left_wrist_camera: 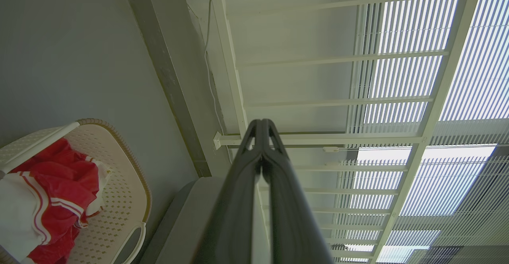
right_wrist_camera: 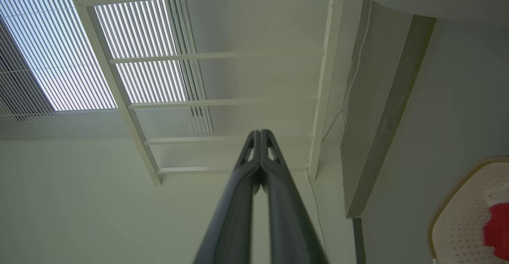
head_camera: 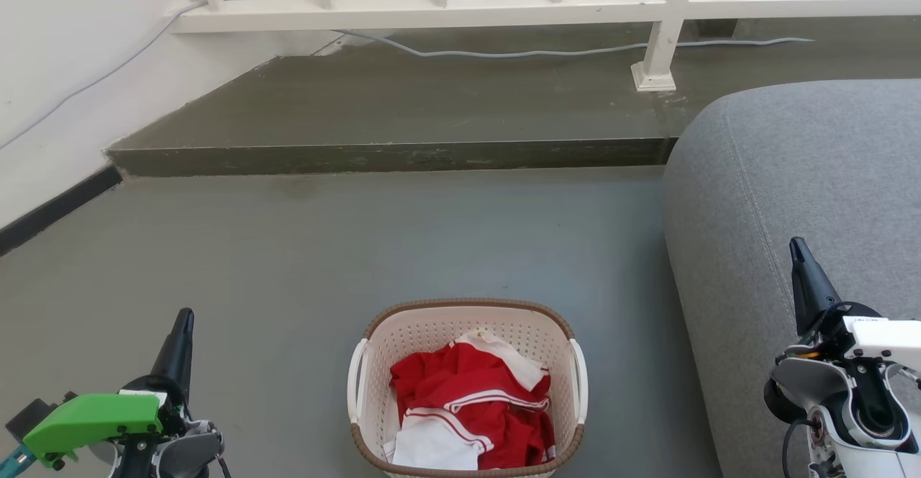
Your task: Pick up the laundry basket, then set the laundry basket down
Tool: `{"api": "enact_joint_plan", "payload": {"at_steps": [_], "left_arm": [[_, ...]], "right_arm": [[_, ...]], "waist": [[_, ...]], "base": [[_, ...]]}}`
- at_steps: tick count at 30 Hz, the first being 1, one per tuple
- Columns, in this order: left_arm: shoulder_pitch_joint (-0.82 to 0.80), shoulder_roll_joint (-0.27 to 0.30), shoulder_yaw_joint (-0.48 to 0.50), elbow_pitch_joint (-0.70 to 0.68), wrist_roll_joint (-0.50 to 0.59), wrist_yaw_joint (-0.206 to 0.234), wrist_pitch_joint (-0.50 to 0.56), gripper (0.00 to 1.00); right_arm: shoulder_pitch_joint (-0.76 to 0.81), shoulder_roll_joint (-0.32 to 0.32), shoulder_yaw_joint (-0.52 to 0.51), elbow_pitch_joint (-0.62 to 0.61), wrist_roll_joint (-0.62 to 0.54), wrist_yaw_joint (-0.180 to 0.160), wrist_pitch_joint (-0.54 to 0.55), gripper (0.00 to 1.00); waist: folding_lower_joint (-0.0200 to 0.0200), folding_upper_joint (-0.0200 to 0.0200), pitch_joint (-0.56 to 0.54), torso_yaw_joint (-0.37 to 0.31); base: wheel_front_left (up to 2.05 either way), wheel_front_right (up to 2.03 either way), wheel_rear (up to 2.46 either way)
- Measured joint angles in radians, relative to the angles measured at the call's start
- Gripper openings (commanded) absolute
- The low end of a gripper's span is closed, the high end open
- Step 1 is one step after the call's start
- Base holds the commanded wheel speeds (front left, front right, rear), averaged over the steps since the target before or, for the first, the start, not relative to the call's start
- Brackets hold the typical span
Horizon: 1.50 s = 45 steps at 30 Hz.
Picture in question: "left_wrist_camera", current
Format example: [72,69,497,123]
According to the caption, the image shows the beige perforated laundry basket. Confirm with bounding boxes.
[0,118,152,264]

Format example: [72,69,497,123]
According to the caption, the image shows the thin white wall cable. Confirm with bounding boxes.
[204,0,233,165]

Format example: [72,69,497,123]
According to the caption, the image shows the white metal railing frame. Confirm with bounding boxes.
[207,0,484,264]

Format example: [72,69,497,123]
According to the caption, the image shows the red and white garment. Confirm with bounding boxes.
[0,138,113,264]

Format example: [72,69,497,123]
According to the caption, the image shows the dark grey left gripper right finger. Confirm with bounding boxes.
[260,119,334,264]

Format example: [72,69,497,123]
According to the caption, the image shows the white window blinds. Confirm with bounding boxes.
[332,0,509,264]

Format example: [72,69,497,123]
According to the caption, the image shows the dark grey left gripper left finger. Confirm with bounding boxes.
[192,119,264,264]

